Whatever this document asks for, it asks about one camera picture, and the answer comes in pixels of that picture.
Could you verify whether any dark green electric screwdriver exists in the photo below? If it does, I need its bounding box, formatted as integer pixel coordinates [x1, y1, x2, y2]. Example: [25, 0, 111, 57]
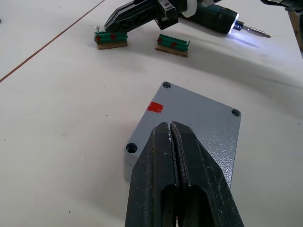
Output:
[179, 0, 272, 39]

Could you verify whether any green screw holder on cardboard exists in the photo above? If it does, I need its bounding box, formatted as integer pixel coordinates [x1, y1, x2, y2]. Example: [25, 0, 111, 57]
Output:
[92, 30, 130, 51]
[155, 34, 191, 58]

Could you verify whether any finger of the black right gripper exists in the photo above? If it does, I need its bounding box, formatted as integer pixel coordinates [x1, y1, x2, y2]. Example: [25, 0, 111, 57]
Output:
[103, 0, 160, 27]
[105, 9, 164, 34]

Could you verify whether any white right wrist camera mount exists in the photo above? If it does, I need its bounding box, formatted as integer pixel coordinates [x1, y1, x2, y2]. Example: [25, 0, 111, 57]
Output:
[181, 0, 197, 18]

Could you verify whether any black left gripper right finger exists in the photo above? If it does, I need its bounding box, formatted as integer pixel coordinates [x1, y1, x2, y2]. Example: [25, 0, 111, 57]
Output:
[171, 121, 245, 227]

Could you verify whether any grey metal box lid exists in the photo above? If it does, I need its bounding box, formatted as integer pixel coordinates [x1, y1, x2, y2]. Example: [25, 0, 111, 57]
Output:
[124, 81, 242, 190]

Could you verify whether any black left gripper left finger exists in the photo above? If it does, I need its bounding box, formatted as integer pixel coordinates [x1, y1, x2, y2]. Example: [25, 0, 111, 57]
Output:
[125, 122, 179, 227]

